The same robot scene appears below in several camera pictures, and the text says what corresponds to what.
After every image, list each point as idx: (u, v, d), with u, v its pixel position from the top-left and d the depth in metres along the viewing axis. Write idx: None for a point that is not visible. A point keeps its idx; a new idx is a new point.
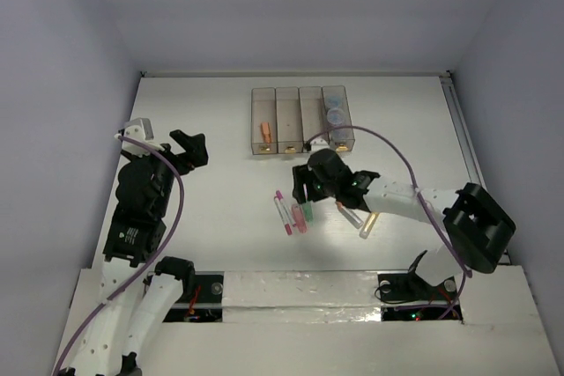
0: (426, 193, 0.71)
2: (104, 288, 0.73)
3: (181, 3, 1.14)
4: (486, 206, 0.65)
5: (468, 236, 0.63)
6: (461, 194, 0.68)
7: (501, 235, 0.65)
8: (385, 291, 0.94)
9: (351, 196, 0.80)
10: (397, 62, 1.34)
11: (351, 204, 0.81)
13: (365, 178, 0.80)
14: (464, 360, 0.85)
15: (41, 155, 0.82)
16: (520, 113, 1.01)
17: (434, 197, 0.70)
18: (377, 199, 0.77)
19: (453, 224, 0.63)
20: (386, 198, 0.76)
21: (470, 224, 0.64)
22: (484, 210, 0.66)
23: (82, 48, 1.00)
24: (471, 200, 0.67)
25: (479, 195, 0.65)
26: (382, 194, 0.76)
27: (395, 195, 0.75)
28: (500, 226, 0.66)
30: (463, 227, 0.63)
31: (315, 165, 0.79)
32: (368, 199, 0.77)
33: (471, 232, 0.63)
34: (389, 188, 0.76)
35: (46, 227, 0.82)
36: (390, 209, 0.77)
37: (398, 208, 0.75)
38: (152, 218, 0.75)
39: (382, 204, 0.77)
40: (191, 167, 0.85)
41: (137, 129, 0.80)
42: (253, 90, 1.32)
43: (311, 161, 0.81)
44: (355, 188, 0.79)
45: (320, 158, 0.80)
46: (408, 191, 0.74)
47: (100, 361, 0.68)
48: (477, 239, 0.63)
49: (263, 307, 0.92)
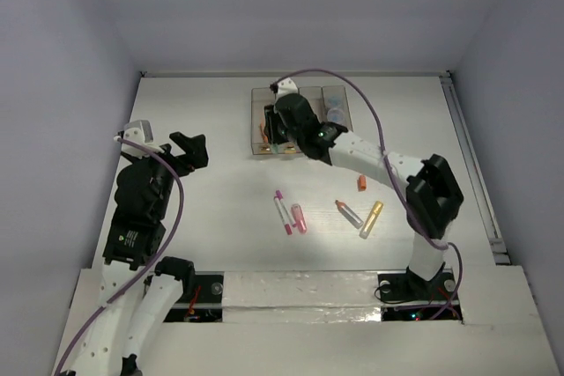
0: (393, 158, 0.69)
2: (104, 291, 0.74)
3: (181, 5, 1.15)
4: (445, 178, 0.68)
5: (426, 204, 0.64)
6: (425, 163, 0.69)
7: (453, 206, 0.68)
8: (384, 291, 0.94)
9: (315, 147, 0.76)
10: (397, 61, 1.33)
11: (313, 155, 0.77)
13: (331, 130, 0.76)
14: (463, 360, 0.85)
15: (40, 157, 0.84)
16: (520, 111, 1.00)
17: (400, 163, 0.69)
18: (342, 155, 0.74)
19: (414, 193, 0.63)
20: (352, 156, 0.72)
21: (429, 194, 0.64)
22: (441, 180, 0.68)
23: (81, 50, 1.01)
24: (433, 170, 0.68)
25: (441, 165, 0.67)
26: (347, 151, 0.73)
27: (363, 154, 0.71)
28: (453, 198, 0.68)
30: (424, 195, 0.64)
31: (282, 111, 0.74)
32: (335, 153, 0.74)
33: (427, 201, 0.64)
34: (356, 146, 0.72)
35: (46, 227, 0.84)
36: (354, 166, 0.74)
37: (363, 167, 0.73)
38: (152, 221, 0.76)
39: (345, 160, 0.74)
40: (191, 169, 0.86)
41: (136, 131, 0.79)
42: (253, 90, 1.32)
43: (278, 106, 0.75)
44: (321, 139, 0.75)
45: (288, 103, 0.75)
46: (375, 155, 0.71)
47: (100, 363, 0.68)
48: (432, 208, 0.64)
49: (263, 307, 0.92)
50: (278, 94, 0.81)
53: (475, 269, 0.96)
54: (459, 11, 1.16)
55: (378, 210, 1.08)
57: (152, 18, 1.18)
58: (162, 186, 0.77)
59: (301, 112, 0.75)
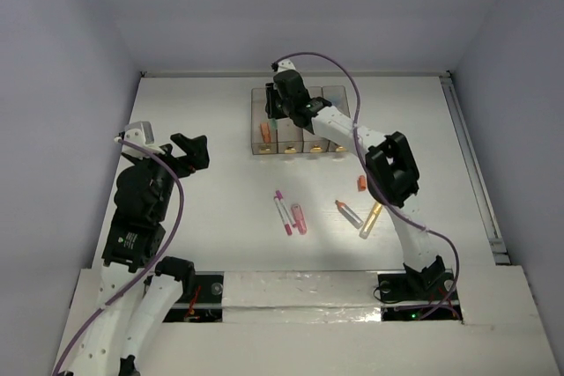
0: (362, 130, 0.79)
2: (103, 292, 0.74)
3: (181, 5, 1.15)
4: (404, 153, 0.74)
5: (380, 172, 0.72)
6: (388, 138, 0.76)
7: (409, 180, 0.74)
8: (384, 291, 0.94)
9: (302, 116, 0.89)
10: (397, 61, 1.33)
11: (299, 123, 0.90)
13: (318, 104, 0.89)
14: (463, 360, 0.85)
15: (40, 157, 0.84)
16: (520, 110, 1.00)
17: (367, 136, 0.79)
18: (322, 125, 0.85)
19: (371, 159, 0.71)
20: (330, 125, 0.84)
21: (384, 163, 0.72)
22: (400, 156, 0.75)
23: (81, 51, 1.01)
24: (393, 145, 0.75)
25: (401, 143, 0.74)
26: (326, 121, 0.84)
27: (338, 124, 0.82)
28: (409, 172, 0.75)
30: (380, 162, 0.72)
31: (278, 82, 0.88)
32: (315, 122, 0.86)
33: (382, 168, 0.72)
34: (335, 118, 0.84)
35: (46, 227, 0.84)
36: (331, 136, 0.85)
37: (337, 136, 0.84)
38: (152, 223, 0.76)
39: (325, 129, 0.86)
40: (192, 171, 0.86)
41: (137, 132, 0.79)
42: (253, 90, 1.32)
43: (275, 78, 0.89)
44: (307, 109, 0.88)
45: (284, 76, 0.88)
46: (348, 126, 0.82)
47: (97, 364, 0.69)
48: (387, 176, 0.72)
49: (263, 307, 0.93)
50: (278, 71, 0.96)
53: (475, 269, 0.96)
54: (459, 11, 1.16)
55: (378, 210, 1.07)
57: (151, 18, 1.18)
58: (162, 188, 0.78)
59: (293, 85, 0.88)
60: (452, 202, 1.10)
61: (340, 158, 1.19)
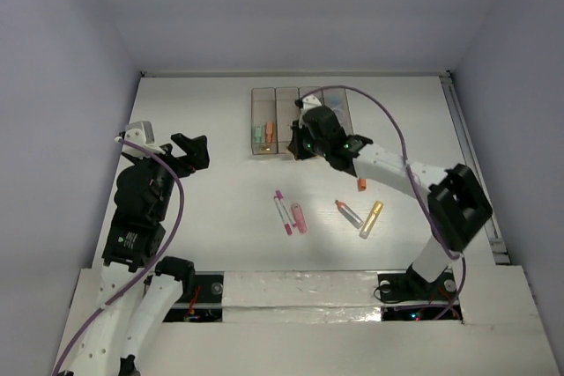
0: (417, 166, 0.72)
2: (103, 292, 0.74)
3: (181, 5, 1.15)
4: (470, 188, 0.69)
5: (448, 213, 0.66)
6: (449, 173, 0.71)
7: (480, 217, 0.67)
8: (384, 291, 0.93)
9: (339, 157, 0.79)
10: (397, 61, 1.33)
11: (338, 165, 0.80)
13: (358, 142, 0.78)
14: (463, 361, 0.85)
15: (40, 158, 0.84)
16: (519, 110, 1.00)
17: (423, 172, 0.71)
18: (366, 165, 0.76)
19: (435, 200, 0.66)
20: (375, 166, 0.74)
21: (451, 203, 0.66)
22: (466, 190, 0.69)
23: (81, 51, 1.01)
24: (457, 180, 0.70)
25: (466, 176, 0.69)
26: (371, 161, 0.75)
27: (387, 164, 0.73)
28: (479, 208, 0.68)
30: (445, 202, 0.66)
31: (309, 121, 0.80)
32: (358, 164, 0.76)
33: (449, 210, 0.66)
34: (380, 156, 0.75)
35: (46, 228, 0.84)
36: (379, 177, 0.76)
37: (386, 177, 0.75)
38: (152, 222, 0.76)
39: (370, 171, 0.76)
40: (192, 171, 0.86)
41: (137, 132, 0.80)
42: (253, 90, 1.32)
43: (306, 116, 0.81)
44: (345, 150, 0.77)
45: (316, 114, 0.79)
46: (398, 163, 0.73)
47: (98, 364, 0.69)
48: (456, 217, 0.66)
49: (263, 307, 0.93)
50: (303, 110, 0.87)
53: (476, 269, 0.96)
54: (459, 11, 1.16)
55: (377, 210, 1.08)
57: (152, 18, 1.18)
58: (162, 187, 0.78)
59: (327, 125, 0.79)
60: None
61: None
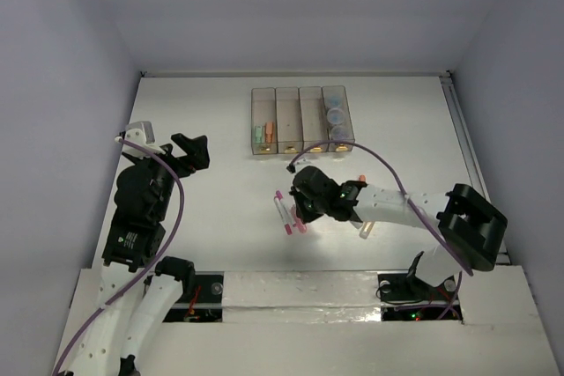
0: (418, 198, 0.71)
2: (103, 292, 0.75)
3: (181, 4, 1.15)
4: (478, 205, 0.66)
5: (466, 239, 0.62)
6: (452, 195, 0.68)
7: (496, 232, 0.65)
8: (385, 291, 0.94)
9: (341, 209, 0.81)
10: (397, 61, 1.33)
11: (342, 217, 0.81)
13: (352, 188, 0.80)
14: (463, 361, 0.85)
15: (40, 158, 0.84)
16: (519, 110, 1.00)
17: (426, 202, 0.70)
18: (368, 210, 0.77)
19: (449, 230, 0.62)
20: (377, 208, 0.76)
21: (464, 227, 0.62)
22: (474, 208, 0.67)
23: (81, 50, 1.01)
24: (461, 200, 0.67)
25: (470, 195, 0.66)
26: (372, 203, 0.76)
27: (387, 204, 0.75)
28: (493, 223, 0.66)
30: (460, 230, 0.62)
31: (300, 184, 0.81)
32: (359, 210, 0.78)
33: (466, 235, 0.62)
34: (378, 197, 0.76)
35: (46, 228, 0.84)
36: (384, 217, 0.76)
37: (391, 216, 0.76)
38: (152, 223, 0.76)
39: (374, 214, 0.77)
40: (192, 171, 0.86)
41: (137, 132, 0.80)
42: (253, 90, 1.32)
43: (296, 180, 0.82)
44: (344, 199, 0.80)
45: (305, 175, 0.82)
46: (398, 199, 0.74)
47: (98, 364, 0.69)
48: (474, 240, 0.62)
49: (263, 307, 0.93)
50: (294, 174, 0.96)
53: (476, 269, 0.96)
54: (459, 11, 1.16)
55: None
57: (152, 18, 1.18)
58: (162, 187, 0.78)
59: (317, 181, 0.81)
60: None
61: (340, 158, 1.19)
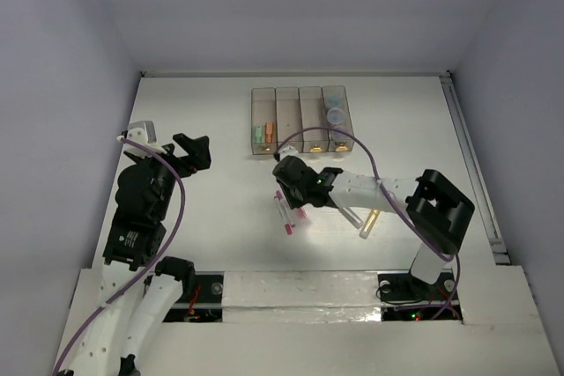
0: (389, 183, 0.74)
2: (104, 291, 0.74)
3: (181, 4, 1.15)
4: (445, 191, 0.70)
5: (432, 222, 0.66)
6: (421, 180, 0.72)
7: (463, 216, 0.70)
8: (385, 291, 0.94)
9: (317, 195, 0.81)
10: (397, 61, 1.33)
11: (319, 202, 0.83)
13: (330, 174, 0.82)
14: (463, 361, 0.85)
15: (40, 158, 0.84)
16: (519, 111, 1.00)
17: (396, 187, 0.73)
18: (343, 195, 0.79)
19: (417, 212, 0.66)
20: (352, 193, 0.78)
21: (431, 210, 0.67)
22: (442, 193, 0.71)
23: (81, 50, 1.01)
24: (430, 186, 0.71)
25: (437, 180, 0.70)
26: (345, 188, 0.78)
27: (359, 188, 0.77)
28: (459, 208, 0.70)
30: (426, 212, 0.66)
31: (278, 172, 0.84)
32: (335, 195, 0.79)
33: (433, 217, 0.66)
34: (352, 182, 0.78)
35: (45, 228, 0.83)
36: (357, 202, 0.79)
37: (363, 201, 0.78)
38: (152, 222, 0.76)
39: (348, 199, 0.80)
40: (193, 170, 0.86)
41: (139, 131, 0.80)
42: (253, 90, 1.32)
43: (275, 168, 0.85)
44: (320, 185, 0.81)
45: (283, 163, 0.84)
46: (371, 184, 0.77)
47: (98, 364, 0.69)
48: (441, 224, 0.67)
49: (263, 307, 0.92)
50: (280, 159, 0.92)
53: (475, 269, 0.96)
54: (459, 11, 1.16)
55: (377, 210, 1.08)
57: (152, 18, 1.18)
58: (163, 187, 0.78)
59: (294, 167, 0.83)
60: None
61: (340, 158, 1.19)
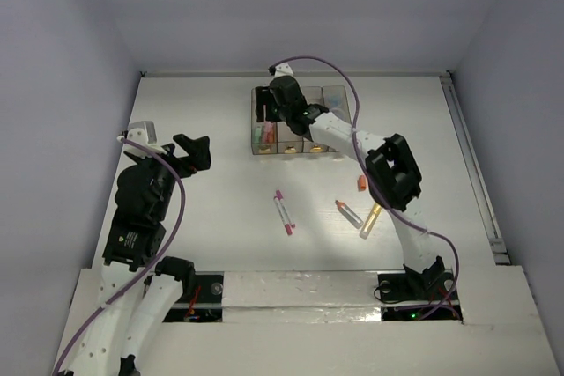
0: (360, 134, 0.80)
2: (103, 291, 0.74)
3: (181, 5, 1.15)
4: (404, 156, 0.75)
5: (381, 175, 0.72)
6: (387, 141, 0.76)
7: (412, 182, 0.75)
8: (384, 291, 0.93)
9: (298, 123, 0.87)
10: (397, 61, 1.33)
11: (297, 131, 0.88)
13: (315, 111, 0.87)
14: (463, 361, 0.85)
15: (40, 158, 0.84)
16: (520, 111, 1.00)
17: (366, 140, 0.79)
18: (321, 131, 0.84)
19: (372, 164, 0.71)
20: (328, 131, 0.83)
21: (385, 165, 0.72)
22: (401, 158, 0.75)
23: (81, 51, 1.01)
24: (394, 149, 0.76)
25: (401, 144, 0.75)
26: (324, 127, 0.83)
27: (336, 129, 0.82)
28: (411, 174, 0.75)
30: (379, 166, 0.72)
31: (275, 89, 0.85)
32: (314, 129, 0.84)
33: (383, 173, 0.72)
34: (332, 123, 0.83)
35: (45, 228, 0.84)
36: (330, 142, 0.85)
37: (336, 142, 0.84)
38: (152, 222, 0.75)
39: (322, 136, 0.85)
40: (193, 171, 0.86)
41: (139, 132, 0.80)
42: (253, 90, 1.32)
43: (271, 84, 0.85)
44: (305, 116, 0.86)
45: (280, 82, 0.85)
46: (346, 130, 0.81)
47: (98, 364, 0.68)
48: (389, 180, 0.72)
49: (263, 307, 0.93)
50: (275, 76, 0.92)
53: (475, 268, 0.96)
54: (459, 11, 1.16)
55: (378, 210, 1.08)
57: (152, 18, 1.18)
58: (163, 188, 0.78)
59: (291, 92, 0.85)
60: (452, 202, 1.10)
61: (340, 158, 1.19)
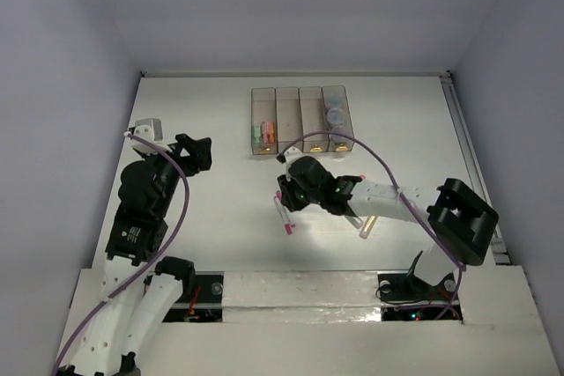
0: (409, 192, 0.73)
2: (105, 286, 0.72)
3: (182, 5, 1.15)
4: (468, 199, 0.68)
5: (454, 231, 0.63)
6: (442, 190, 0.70)
7: (487, 226, 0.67)
8: (385, 291, 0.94)
9: (335, 202, 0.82)
10: (397, 61, 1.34)
11: (336, 210, 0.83)
13: (348, 183, 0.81)
14: (463, 362, 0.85)
15: (40, 158, 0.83)
16: (519, 111, 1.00)
17: (417, 195, 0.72)
18: (362, 203, 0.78)
19: (439, 222, 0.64)
20: (371, 202, 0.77)
21: (453, 218, 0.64)
22: (465, 203, 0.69)
23: (81, 50, 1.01)
24: (452, 195, 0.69)
25: (460, 189, 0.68)
26: (365, 197, 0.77)
27: (379, 196, 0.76)
28: (483, 217, 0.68)
30: (448, 222, 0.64)
31: (297, 175, 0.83)
32: (354, 205, 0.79)
33: (455, 227, 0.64)
34: (371, 191, 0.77)
35: (45, 228, 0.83)
36: (377, 210, 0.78)
37: (383, 210, 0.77)
38: (155, 218, 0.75)
39: (367, 209, 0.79)
40: (196, 171, 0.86)
41: (146, 129, 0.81)
42: (253, 90, 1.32)
43: (293, 172, 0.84)
44: (338, 194, 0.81)
45: (300, 167, 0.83)
46: (390, 194, 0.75)
47: (99, 358, 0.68)
48: (463, 232, 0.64)
49: (263, 307, 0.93)
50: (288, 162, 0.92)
53: (476, 269, 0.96)
54: (459, 11, 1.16)
55: None
57: (152, 18, 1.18)
58: (166, 185, 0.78)
59: (315, 174, 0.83)
60: None
61: (340, 158, 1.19)
